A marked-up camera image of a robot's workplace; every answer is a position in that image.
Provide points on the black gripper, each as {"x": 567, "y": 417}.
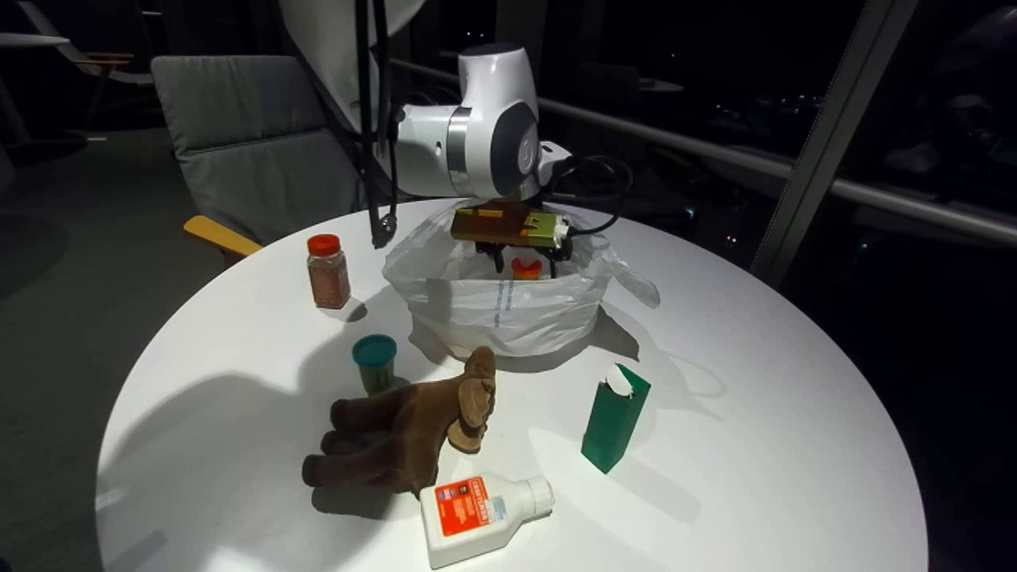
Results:
{"x": 495, "y": 252}

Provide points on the translucent white plastic bag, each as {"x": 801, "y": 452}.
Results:
{"x": 527, "y": 307}

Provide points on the container with teal lid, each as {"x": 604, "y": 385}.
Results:
{"x": 373, "y": 362}

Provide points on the green bottle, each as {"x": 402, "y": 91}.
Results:
{"x": 610, "y": 423}

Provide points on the spice jar red lid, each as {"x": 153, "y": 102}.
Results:
{"x": 329, "y": 275}

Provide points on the brown plush moose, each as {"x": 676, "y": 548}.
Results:
{"x": 402, "y": 432}

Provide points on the white bottle orange label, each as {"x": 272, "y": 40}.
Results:
{"x": 476, "y": 518}

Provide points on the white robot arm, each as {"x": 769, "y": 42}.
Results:
{"x": 476, "y": 136}

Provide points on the grey chair wooden armrests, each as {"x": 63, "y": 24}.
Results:
{"x": 254, "y": 147}

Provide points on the horizontal metal railing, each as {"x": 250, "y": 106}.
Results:
{"x": 846, "y": 192}

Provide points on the yellowish wrist camera box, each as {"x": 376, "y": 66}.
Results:
{"x": 510, "y": 227}

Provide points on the grey vertical window post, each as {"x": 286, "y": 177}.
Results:
{"x": 829, "y": 136}

